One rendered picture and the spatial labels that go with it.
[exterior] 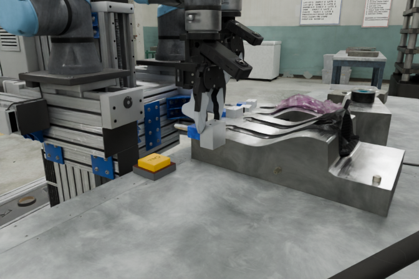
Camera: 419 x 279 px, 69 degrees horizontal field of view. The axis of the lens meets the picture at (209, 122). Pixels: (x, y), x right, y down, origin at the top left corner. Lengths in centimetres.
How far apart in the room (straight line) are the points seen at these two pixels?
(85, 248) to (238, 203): 31
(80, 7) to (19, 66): 53
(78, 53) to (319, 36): 750
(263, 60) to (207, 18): 695
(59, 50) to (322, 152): 73
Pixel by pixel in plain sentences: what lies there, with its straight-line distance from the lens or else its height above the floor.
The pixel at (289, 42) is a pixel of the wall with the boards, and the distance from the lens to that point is 829.
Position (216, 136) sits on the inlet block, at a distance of 67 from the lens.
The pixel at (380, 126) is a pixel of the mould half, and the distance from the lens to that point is 111.
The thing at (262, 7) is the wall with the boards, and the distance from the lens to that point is 848.
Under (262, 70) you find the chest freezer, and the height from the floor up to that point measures 26.
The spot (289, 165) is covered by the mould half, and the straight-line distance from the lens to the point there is 74.
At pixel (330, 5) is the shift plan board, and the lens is 817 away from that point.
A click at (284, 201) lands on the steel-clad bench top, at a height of 80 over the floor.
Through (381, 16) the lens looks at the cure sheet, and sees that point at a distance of 813.
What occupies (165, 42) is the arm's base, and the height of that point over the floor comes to 111.
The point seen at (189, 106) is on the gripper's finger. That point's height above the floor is 100.
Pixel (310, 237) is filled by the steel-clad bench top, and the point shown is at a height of 80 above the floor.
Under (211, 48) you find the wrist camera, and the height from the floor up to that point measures 112.
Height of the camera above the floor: 115
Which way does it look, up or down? 16 degrees down
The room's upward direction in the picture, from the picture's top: straight up
